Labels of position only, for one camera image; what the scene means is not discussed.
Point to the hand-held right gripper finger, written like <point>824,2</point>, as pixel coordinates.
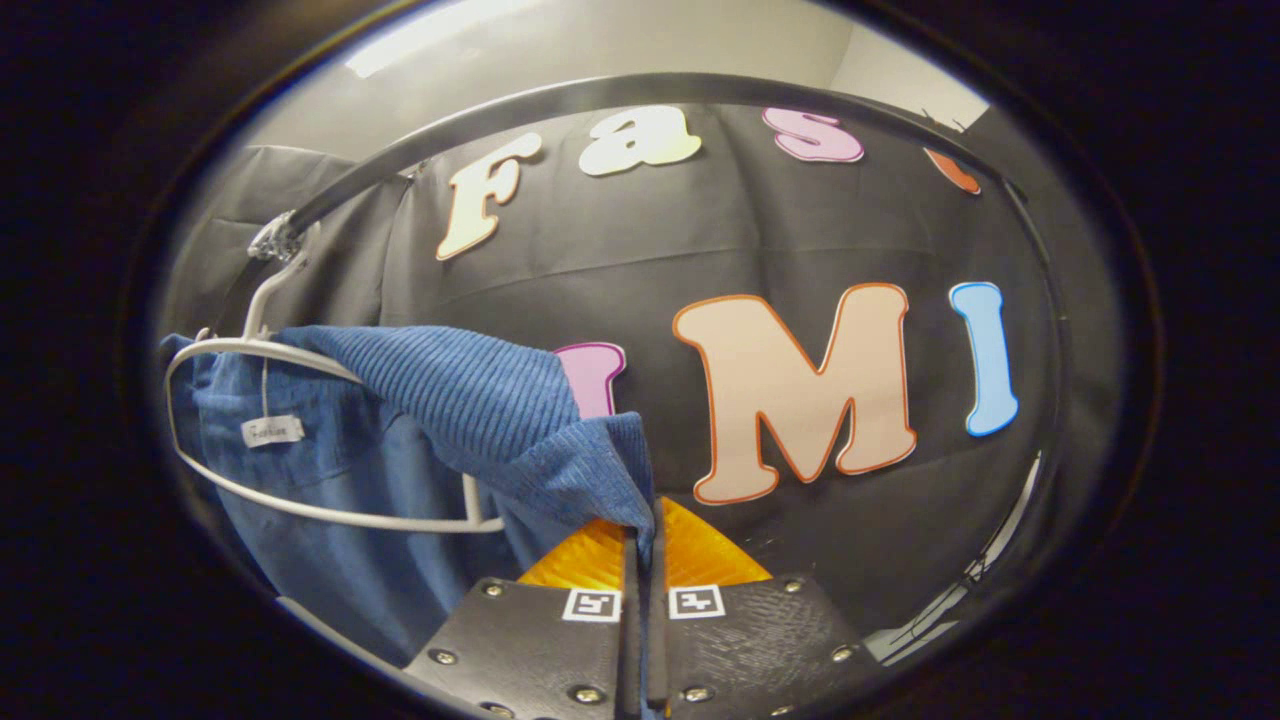
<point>655,650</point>
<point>631,640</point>

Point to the white plastic hanger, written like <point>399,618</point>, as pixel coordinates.
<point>262,300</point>

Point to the black clothes rail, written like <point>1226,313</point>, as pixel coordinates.
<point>650,87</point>

